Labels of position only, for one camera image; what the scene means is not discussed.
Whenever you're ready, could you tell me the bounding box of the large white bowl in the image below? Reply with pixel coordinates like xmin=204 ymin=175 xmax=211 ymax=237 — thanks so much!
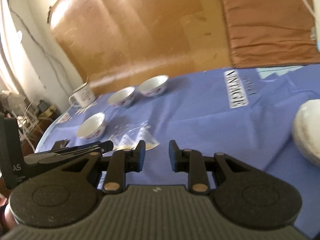
xmin=76 ymin=112 xmax=106 ymax=140

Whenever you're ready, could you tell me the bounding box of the large floral plate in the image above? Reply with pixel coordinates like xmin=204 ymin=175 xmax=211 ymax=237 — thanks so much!
xmin=292 ymin=99 xmax=319 ymax=166

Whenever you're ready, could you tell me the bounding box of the floral bowl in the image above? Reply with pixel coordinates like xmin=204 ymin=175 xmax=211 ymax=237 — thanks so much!
xmin=138 ymin=75 xmax=169 ymax=98
xmin=107 ymin=86 xmax=136 ymax=108

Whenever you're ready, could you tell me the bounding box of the black smartphone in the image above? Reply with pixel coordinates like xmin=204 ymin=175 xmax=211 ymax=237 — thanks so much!
xmin=51 ymin=139 xmax=69 ymax=151

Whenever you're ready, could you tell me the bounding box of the blue patterned tablecloth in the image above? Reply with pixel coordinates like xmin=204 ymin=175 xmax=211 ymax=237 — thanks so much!
xmin=36 ymin=65 xmax=319 ymax=237

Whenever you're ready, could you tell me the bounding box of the white enamel mug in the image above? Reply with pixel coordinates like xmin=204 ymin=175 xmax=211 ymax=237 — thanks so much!
xmin=68 ymin=82 xmax=96 ymax=108

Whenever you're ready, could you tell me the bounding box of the brown seat cushion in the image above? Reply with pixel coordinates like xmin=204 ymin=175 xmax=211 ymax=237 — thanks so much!
xmin=221 ymin=0 xmax=319 ymax=68

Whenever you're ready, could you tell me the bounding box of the white power cable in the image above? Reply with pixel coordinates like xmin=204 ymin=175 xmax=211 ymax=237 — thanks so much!
xmin=290 ymin=0 xmax=320 ymax=41

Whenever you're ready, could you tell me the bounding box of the black wall cable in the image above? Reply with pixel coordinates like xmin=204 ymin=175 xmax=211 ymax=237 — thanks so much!
xmin=6 ymin=0 xmax=72 ymax=98

